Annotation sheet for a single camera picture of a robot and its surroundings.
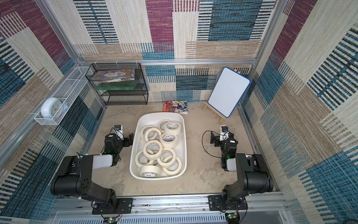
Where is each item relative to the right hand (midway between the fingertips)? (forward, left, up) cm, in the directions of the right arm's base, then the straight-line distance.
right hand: (220, 129), depth 91 cm
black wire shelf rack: (+38, +60, -4) cm, 71 cm away
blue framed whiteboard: (+17, -5, +17) cm, 25 cm away
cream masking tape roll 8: (-19, +43, -3) cm, 48 cm away
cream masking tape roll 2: (+10, +40, -8) cm, 42 cm away
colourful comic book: (+28, +26, -8) cm, 39 cm away
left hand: (0, +63, -3) cm, 63 cm away
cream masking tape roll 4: (-2, +51, -5) cm, 51 cm away
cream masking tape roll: (+6, +31, -5) cm, 32 cm away
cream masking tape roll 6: (-17, +45, 0) cm, 48 cm away
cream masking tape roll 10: (-26, +42, 0) cm, 49 cm away
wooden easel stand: (+13, -4, -4) cm, 14 cm away
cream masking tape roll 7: (-21, +34, -3) cm, 40 cm away
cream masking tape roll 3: (+2, +43, -1) cm, 43 cm away
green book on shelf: (+24, +68, +18) cm, 74 cm away
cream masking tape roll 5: (-6, +33, -2) cm, 34 cm away
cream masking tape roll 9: (-24, +30, -8) cm, 39 cm away
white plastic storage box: (+14, +46, -6) cm, 48 cm away
